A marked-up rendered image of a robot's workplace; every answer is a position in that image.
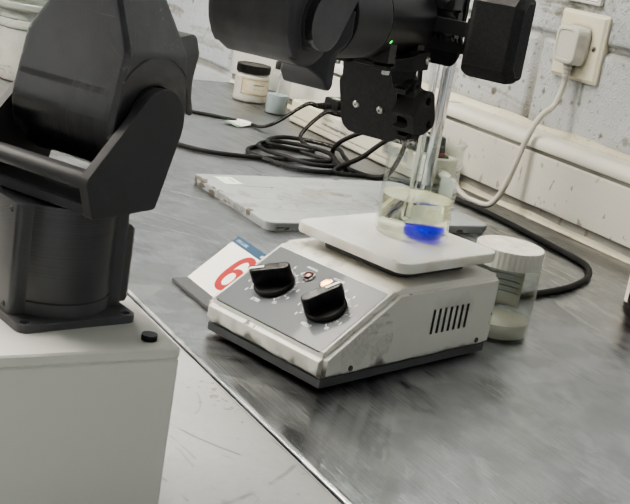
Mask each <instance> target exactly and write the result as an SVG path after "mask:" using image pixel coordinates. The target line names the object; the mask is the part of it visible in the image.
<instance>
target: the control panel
mask: <svg viewBox="0 0 630 504"><path fill-rule="evenodd" d="M277 262H289V263H290V266H291V270H292V273H293V275H294V278H295V282H294V285H293V286H292V288H291V289H290V290H289V291H287V292H286V293H284V294H282V295H280V296H276V297H262V296H259V295H258V294H257V293H256V292H255V290H254V287H253V282H252V281H251V278H250V274H249V272H247V273H246V274H245V275H243V276H242V277H241V278H240V279H238V280H237V281H236V282H234V283H233V284H232V285H230V286H229V287H228V288H227V289H225V290H224V291H223V292H221V293H220V294H219V295H218V296H216V297H215V298H217V300H218V301H220V302H222V303H224V304H225V305H227V306H229V307H231V308H233V309H235V310H237V311H239V312H241V313H243V314H245V315H247V316H249V317H251V318H253V319H255V320H257V321H259V322H260V323H262V324H264V325H266V326H268V327H270V328H272V329H274V330H276V331H278V332H280V333H282V334H284V335H286V336H288V337H290V338H292V339H294V340H295V341H297V342H299V343H301V344H303V345H305V346H307V347H309V348H311V349H313V350H315V351H317V352H321V351H323V350H325V349H326V348H327V347H328V346H329V345H330V344H332V343H333V342H334V341H335V340H336V339H337V338H339V337H340V336H341V335H342V334H343V333H344V332H346V331H347V330H348V329H349V328H350V327H351V326H353V325H354V324H355V323H356V322H357V321H358V320H360V319H361V318H362V317H363V316H364V315H365V314H367V313H368V312H369V311H370V310H371V309H372V308H374V307H375V306H376V305H377V304H378V303H379V302H381V301H382V300H383V299H384V298H385V297H386V296H387V295H388V294H387V293H385V292H382V291H380V290H378V289H376V288H373V287H371V286H369V285H367V284H364V283H362V282H360V281H357V280H355V279H353V278H351V277H348V276H346V275H344V274H342V273H339V272H337V271H335V270H333V269H330V268H328V267H326V266H324V265H321V264H319V263H317V262H315V261H312V260H310V259H308V258H306V257H303V256H301V255H299V254H297V253H294V252H292V251H290V250H287V249H285V248H283V247H280V248H278V249H277V250H276V251H274V252H273V253H272V254H270V255H269V256H268V257H267V258H265V259H264V260H263V261H261V262H260V263H259V264H268V263H277ZM259 264H258V265H259ZM306 272H312V273H313V277H311V278H309V279H305V278H303V275H304V273H306ZM325 280H330V281H331V282H334V281H341V282H342V284H343V288H344V292H345V299H346V302H347V308H346V311H345V312H344V313H343V314H342V315H341V316H340V317H339V318H337V319H335V320H333V321H330V322H325V323H316V322H312V321H310V320H309V319H307V317H306V316H305V313H304V309H303V306H302V302H301V296H302V295H303V294H305V293H307V292H310V291H312V290H315V289H317V288H319V287H322V282H323V281H325Z"/></svg>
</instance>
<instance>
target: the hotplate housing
mask: <svg viewBox="0 0 630 504"><path fill-rule="evenodd" d="M280 247H283V248H285V249H287V250H290V251H292V252H294V253H297V254H299V255H301V256H303V257H306V258H308V259H310V260H312V261H315V262H317V263H319V264H321V265H324V266H326V267H328V268H330V269H333V270H335V271H337V272H339V273H342V274H344V275H346V276H348V277H351V278H353V279H355V280H357V281H360V282H362V283H364V284H367V285H369V286H371V287H373V288H376V289H378V290H380V291H382V292H385V293H387V294H388V295H387V296H386V297H385V298H384V299H383V300H382V301H381V302H379V303H378V304H377V305H376V306H375V307H374V308H372V309H371V310H370V311H369V312H368V313H367V314H365V315H364V316H363V317H362V318H361V319H360V320H358V321H357V322H356V323H355V324H354V325H353V326H351V327H350V328H349V329H348V330H347V331H346V332H344V333H343V334H342V335H341V336H340V337H339V338H337V339H336V340H335V341H334V342H333V343H332V344H330V345H329V346H328V347H327V348H326V349H325V350H323V351H321V352H317V351H315V350H313V349H311V348H309V347H307V346H305V345H303V344H301V343H299V342H297V341H295V340H294V339H292V338H290V337H288V336H286V335H284V334H282V333H280V332H278V331H276V330H274V329H272V328H270V327H268V326H266V325H264V324H262V323H260V322H259V321H257V320H255V319H253V318H251V317H249V316H247V315H245V314H243V313H241V312H239V311H237V310H235V309H233V308H231V307H229V306H227V305H225V304H224V303H222V302H220V301H218V300H217V298H215V297H216V296H218V295H219V294H220V293H221V292H223V291H224V290H225V289H227V288H228V287H229V286H230V285H232V284H233V283H234V282H236V281H237V280H238V279H240V278H241V277H242V276H243V275H245V274H246V273H247V272H249V271H248V270H247V271H246V272H245V273H243V274H242V275H241V276H239V277H238V278H237V279H235V280H234V281H233V282H232V283H230V284H229V285H228V286H226V287H225V288H224V289H223V290H221V291H220V292H219V293H217V294H216V295H215V296H214V297H213V298H212V299H211V300H210V302H209V306H208V313H207V318H209V319H211V320H210V321H208V327H207V328H208V329H209V330H211V331H213V332H215V333H216V334H218V335H220V336H222V337H224V338H226V339H227V340H229V341H231V342H233V343H235V344H237V345H239V346H240V347H242V348H244V349H246V350H248V351H250V352H251V353H253V354H255V355H257V356H259V357H261V358H262V359H264V360H266V361H268V362H270V363H272V364H273V365H275V366H277V367H279V368H281V369H283V370H284V371H286V372H288V373H290V374H292V375H294V376H296V377H297V378H299V379H301V380H303V381H305V382H307V383H308V384H310V385H312V386H314V387H316V388H318V389H320V388H324V387H329V386H333V385H337V384H341V383H345V382H350V381H354V380H358V379H362V378H367V377H371V376H375V375H379V374H383V373H388V372H392V371H396V370H400V369H404V368H409V367H413V366H417V365H421V364H426V363H430V362H434V361H438V360H442V359H447V358H451V357H455V356H459V355H463V354H468V353H472V352H476V351H480V350H482V348H483V342H482V341H486V340H487V337H488V332H489V328H490V323H491V318H492V314H493V309H494V304H495V300H496V295H497V291H498V286H499V281H500V280H498V278H497V277H496V273H494V272H492V271H489V270H487V269H484V268H481V267H479V266H476V265H472V266H465V267H459V268H452V269H445V270H439V271H432V272H425V273H418V274H410V275H407V274H400V273H396V272H393V271H391V270H389V269H386V268H384V267H381V266H379V265H377V264H374V263H372V262H370V261H367V260H365V259H363V258H360V257H358V256H356V255H353V254H351V253H348V252H346V251H344V250H341V249H339V248H337V247H334V246H332V245H330V244H327V243H325V242H323V241H320V240H318V239H315V238H304V239H295V240H289V241H288V242H287V243H282V244H281V245H279V246H278V247H277V248H276V249H274V250H273V251H272V252H270V253H269V254H268V255H266V256H265V257H264V258H263V259H261V260H260V261H259V262H257V263H256V264H255V265H258V264H259V263H260V262H261V261H263V260H264V259H265V258H267V257H268V256H269V255H270V254H272V253H273V252H274V251H276V250H277V249H278V248H280Z"/></svg>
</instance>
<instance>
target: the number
mask: <svg viewBox="0 0 630 504"><path fill-rule="evenodd" d="M259 261H260V260H258V259H257V258H255V257H254V256H252V255H251V254H250V253H248V252H247V251H245V250H244V249H242V248H241V247H239V246H238V245H237V244H235V243H234V242H233V243H232V244H230V245H229V246H228V247H226V248H225V249H224V250H223V251H221V252H220V253H219V254H218V255H216V256H215V257H214V258H213V259H211V260H210V261H209V262H208V263H206V264H205V265H204V266H202V267H201V268H200V269H199V270H197V271H196V272H195V273H194V274H196V275H197V276H198V277H199V278H201V279H202V280H203V281H204V282H206V283H207V284H208V285H209V286H211V287H212V288H213V289H214V290H216V291H217V292H218V293H219V292H220V291H221V290H223V289H224V288H225V287H226V286H228V285H229V284H230V283H232V282H233V281H234V280H235V279H237V278H238V277H239V276H241V275H242V274H243V273H245V272H246V271H247V270H248V268H250V267H251V266H253V265H255V264H256V263H257V262H259Z"/></svg>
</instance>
